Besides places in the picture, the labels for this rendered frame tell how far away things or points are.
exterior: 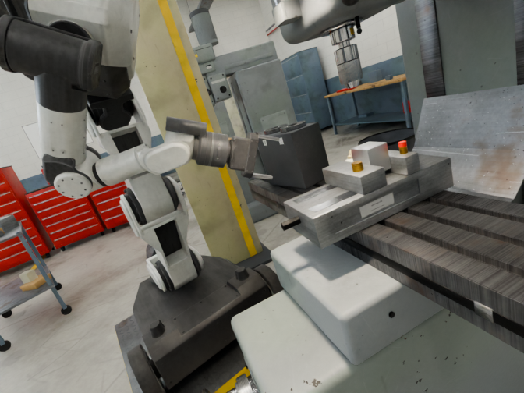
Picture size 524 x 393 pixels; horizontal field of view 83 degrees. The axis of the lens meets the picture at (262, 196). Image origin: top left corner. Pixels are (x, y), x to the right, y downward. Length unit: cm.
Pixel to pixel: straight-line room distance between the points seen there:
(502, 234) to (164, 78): 210
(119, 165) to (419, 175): 69
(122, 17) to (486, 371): 118
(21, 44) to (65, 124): 15
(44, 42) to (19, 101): 935
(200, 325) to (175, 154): 63
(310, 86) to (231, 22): 370
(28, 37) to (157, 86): 164
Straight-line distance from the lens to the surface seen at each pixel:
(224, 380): 119
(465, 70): 99
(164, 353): 112
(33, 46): 71
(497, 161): 89
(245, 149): 78
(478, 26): 96
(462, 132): 97
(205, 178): 233
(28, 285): 340
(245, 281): 118
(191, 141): 75
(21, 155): 1006
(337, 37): 68
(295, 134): 94
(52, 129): 77
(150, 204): 107
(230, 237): 248
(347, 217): 62
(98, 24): 79
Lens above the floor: 122
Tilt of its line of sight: 17 degrees down
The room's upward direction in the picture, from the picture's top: 18 degrees counter-clockwise
